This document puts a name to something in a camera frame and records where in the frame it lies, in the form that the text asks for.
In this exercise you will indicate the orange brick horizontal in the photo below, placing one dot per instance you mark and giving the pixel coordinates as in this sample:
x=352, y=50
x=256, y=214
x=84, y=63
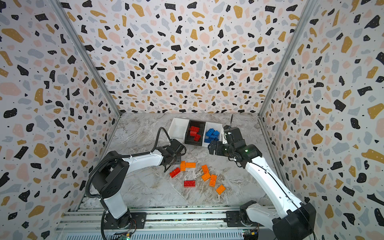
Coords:
x=190, y=165

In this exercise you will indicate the right white bin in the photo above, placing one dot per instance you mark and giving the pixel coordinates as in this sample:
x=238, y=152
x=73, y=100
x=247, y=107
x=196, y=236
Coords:
x=216, y=127

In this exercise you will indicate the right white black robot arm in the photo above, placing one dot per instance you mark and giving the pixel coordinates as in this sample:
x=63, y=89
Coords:
x=291, y=219

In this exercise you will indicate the red square brick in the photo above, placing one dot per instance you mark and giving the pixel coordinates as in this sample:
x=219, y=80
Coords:
x=197, y=138

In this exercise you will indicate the orange square brick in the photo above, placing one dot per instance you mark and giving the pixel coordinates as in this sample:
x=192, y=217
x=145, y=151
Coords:
x=206, y=176
x=205, y=169

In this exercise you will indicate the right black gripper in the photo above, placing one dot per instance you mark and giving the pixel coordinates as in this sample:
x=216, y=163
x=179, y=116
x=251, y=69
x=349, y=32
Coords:
x=218, y=147

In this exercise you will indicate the orange square brick upper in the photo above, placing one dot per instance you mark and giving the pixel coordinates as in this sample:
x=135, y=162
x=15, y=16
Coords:
x=205, y=169

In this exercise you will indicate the orange brick vertical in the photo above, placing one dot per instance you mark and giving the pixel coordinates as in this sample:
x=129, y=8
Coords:
x=183, y=166

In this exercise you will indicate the red long brick bottom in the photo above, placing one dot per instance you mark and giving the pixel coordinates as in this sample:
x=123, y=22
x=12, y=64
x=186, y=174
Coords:
x=189, y=184

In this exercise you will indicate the red brick top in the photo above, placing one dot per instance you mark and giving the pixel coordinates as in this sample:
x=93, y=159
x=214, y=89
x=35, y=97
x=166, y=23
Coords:
x=194, y=129

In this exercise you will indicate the aluminium rail base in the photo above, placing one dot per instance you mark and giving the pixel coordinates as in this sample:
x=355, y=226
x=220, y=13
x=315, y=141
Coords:
x=162, y=223

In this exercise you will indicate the orange long brick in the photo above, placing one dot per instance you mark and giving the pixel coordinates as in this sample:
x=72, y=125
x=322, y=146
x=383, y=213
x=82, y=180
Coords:
x=213, y=180

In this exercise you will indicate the left white bin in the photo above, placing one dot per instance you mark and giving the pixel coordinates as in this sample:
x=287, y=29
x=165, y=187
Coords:
x=178, y=129

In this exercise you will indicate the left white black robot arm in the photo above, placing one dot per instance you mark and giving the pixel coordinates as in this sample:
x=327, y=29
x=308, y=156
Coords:
x=106, y=179

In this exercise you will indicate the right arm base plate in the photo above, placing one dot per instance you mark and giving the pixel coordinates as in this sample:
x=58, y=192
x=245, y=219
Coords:
x=233, y=219

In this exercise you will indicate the white bin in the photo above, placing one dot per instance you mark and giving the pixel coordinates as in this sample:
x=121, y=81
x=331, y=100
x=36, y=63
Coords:
x=178, y=129
x=216, y=127

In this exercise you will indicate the orange brick lowest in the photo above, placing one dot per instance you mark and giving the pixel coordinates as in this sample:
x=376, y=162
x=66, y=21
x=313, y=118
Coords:
x=220, y=189

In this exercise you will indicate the black middle bin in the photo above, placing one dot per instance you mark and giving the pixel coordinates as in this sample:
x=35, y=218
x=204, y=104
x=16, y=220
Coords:
x=189, y=140

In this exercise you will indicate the orange square brick middle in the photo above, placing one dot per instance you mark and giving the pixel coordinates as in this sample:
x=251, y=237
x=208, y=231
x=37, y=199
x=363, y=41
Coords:
x=206, y=176

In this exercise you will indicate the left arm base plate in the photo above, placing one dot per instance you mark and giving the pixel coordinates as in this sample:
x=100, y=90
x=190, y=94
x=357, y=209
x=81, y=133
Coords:
x=128, y=221

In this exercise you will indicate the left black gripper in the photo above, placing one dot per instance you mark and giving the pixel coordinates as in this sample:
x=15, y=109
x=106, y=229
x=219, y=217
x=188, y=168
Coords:
x=179, y=161

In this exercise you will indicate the red long brick tilted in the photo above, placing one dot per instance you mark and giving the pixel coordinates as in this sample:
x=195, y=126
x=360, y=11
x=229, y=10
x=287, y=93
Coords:
x=175, y=172

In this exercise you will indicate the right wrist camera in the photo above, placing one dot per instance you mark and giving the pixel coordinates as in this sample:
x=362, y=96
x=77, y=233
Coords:
x=232, y=135

